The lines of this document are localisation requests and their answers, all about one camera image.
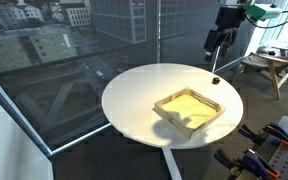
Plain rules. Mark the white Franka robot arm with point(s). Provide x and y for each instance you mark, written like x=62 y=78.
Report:
x=232 y=2

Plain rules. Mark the square wooden tray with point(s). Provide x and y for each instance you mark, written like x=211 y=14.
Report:
x=190 y=110

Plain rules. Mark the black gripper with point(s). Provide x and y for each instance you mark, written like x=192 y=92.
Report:
x=230 y=18

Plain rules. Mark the metal window sill rail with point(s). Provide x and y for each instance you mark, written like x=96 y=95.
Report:
x=80 y=139

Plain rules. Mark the white table base leg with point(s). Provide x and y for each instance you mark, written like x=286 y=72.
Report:
x=172 y=165

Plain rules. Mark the small dark device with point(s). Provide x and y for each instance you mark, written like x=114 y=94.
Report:
x=270 y=52

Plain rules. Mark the blue spring clamp orange tips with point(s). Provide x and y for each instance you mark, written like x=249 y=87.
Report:
x=255 y=163
x=277 y=133

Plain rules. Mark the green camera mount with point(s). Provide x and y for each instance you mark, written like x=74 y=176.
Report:
x=264 y=11

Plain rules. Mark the blue black spring clamp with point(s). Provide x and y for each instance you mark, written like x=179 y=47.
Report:
x=250 y=133

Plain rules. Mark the wooden armchair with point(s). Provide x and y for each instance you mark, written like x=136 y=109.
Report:
x=274 y=80

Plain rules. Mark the dark red plum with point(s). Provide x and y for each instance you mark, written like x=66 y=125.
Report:
x=215 y=80

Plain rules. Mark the blue clamp yellow mark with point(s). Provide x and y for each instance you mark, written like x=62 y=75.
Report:
x=225 y=160

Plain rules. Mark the grey window mullion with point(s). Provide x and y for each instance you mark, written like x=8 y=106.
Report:
x=215 y=65
x=158 y=33

